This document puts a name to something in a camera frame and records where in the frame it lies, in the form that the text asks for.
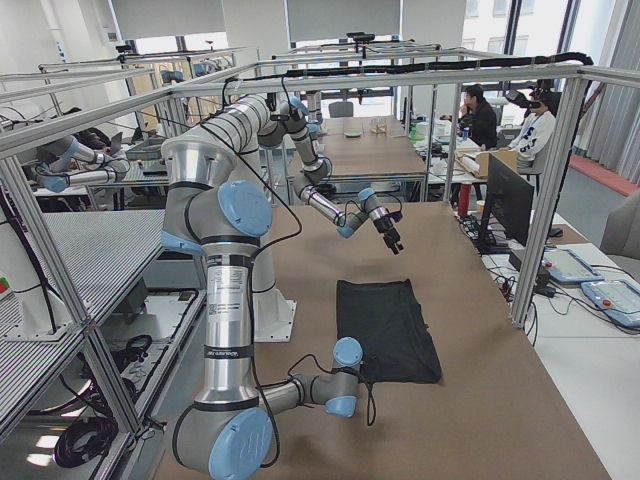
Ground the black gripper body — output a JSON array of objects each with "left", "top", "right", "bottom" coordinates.
[{"left": 372, "top": 209, "right": 400, "bottom": 242}]

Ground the black printed t-shirt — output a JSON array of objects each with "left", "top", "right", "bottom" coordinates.
[{"left": 336, "top": 279, "right": 442, "bottom": 384}]

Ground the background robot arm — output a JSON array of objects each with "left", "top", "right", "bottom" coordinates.
[{"left": 33, "top": 135, "right": 129, "bottom": 193}]

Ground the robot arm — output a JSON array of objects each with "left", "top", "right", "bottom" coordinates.
[
  {"left": 161, "top": 95, "right": 363, "bottom": 479},
  {"left": 263, "top": 100, "right": 404, "bottom": 255}
]

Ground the black Huawei monitor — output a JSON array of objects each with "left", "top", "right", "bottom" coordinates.
[{"left": 475, "top": 153, "right": 534, "bottom": 255}]

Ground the seated man in black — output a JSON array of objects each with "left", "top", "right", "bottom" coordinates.
[{"left": 459, "top": 84, "right": 497, "bottom": 149}]

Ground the teach pendant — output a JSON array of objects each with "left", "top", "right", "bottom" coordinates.
[
  {"left": 541, "top": 248, "right": 604, "bottom": 285},
  {"left": 581, "top": 280, "right": 639, "bottom": 328}
]

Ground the person in white sweater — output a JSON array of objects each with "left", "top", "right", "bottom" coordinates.
[{"left": 506, "top": 89, "right": 561, "bottom": 173}]

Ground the grey slatted work table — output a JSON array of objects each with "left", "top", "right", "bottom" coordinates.
[{"left": 0, "top": 209, "right": 211, "bottom": 441}]

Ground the aluminium frame post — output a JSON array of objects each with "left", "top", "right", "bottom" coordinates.
[{"left": 511, "top": 77, "right": 589, "bottom": 329}]

